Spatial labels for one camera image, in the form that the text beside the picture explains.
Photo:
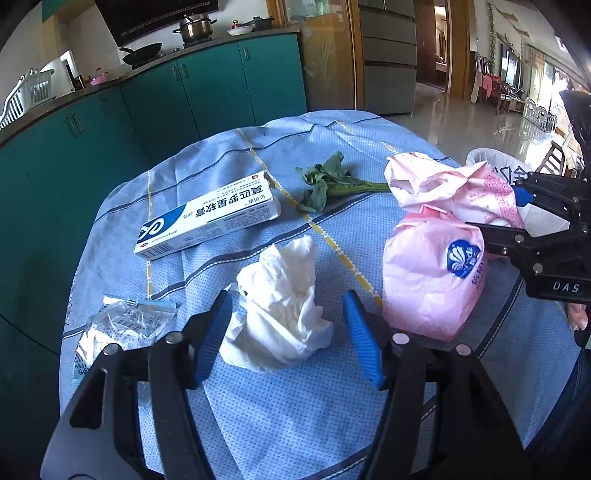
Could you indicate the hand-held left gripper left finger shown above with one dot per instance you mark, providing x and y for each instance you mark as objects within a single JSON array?
[{"x": 210, "y": 341}]

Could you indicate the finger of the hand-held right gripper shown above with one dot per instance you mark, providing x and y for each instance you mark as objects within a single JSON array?
[
  {"x": 503, "y": 240},
  {"x": 545, "y": 194}
]

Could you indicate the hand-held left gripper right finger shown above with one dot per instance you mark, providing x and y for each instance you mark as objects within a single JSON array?
[{"x": 364, "y": 346}]

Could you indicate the white-lined trash bin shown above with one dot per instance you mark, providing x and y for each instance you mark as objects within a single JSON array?
[{"x": 503, "y": 168}]

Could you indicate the white tissue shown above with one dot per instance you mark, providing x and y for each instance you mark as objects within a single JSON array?
[{"x": 277, "y": 304}]

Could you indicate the pink packet with blue logo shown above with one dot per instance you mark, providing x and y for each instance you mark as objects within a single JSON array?
[{"x": 415, "y": 286}]

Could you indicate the person's right hand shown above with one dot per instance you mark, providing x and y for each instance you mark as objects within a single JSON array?
[{"x": 578, "y": 316}]

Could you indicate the wooden chair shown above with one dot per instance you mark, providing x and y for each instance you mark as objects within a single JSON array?
[{"x": 556, "y": 157}]

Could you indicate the white baby fence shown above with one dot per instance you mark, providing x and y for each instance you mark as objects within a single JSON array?
[{"x": 540, "y": 115}]

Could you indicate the clear plastic wrapper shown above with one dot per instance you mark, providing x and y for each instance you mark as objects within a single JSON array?
[{"x": 120, "y": 323}]

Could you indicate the blue checked tablecloth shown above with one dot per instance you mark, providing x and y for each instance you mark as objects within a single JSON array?
[{"x": 277, "y": 424}]

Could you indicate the wooden dining chairs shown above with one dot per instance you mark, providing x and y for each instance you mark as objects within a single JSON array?
[{"x": 489, "y": 83}]

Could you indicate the white and blue medicine box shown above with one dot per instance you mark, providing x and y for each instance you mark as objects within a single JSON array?
[{"x": 207, "y": 217}]

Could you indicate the person's dark pants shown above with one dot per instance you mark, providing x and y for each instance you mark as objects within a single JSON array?
[{"x": 568, "y": 415}]

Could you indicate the green leafy vegetable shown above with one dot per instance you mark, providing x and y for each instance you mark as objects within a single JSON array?
[{"x": 323, "y": 184}]

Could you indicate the green vine decoration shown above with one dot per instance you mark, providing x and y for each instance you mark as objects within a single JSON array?
[{"x": 493, "y": 27}]

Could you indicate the wooden doorway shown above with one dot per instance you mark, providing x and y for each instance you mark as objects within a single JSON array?
[{"x": 434, "y": 46}]

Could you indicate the grey refrigerator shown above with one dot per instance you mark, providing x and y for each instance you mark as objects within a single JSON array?
[{"x": 388, "y": 69}]

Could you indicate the teal lower cabinets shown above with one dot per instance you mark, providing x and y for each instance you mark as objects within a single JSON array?
[{"x": 184, "y": 101}]

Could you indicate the teal cabinets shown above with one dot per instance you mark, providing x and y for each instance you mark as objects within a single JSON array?
[
  {"x": 51, "y": 9},
  {"x": 184, "y": 101}
]

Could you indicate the wooden sliding glass door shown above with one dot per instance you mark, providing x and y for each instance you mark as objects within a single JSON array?
[{"x": 323, "y": 55}]

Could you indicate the pink bowl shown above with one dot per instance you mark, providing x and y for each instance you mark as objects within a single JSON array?
[{"x": 99, "y": 78}]

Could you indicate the black wok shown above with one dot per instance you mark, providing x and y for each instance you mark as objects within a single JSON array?
[{"x": 143, "y": 53}]

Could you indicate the white dish rack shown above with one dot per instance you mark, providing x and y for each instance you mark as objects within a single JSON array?
[{"x": 32, "y": 92}]

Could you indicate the white kitchen appliance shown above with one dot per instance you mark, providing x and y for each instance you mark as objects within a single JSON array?
[{"x": 57, "y": 69}]

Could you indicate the white bowl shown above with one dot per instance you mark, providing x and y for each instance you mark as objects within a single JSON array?
[{"x": 240, "y": 30}]

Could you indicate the steel cooking pot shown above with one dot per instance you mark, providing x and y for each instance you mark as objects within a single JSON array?
[{"x": 196, "y": 28}]

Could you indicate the black lidded pot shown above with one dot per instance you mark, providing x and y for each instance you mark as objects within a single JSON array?
[{"x": 259, "y": 23}]

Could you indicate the black range hood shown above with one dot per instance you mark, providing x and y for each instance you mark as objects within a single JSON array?
[{"x": 157, "y": 14}]

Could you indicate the teal upper cabinets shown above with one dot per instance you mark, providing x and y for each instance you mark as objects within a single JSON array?
[{"x": 51, "y": 9}]

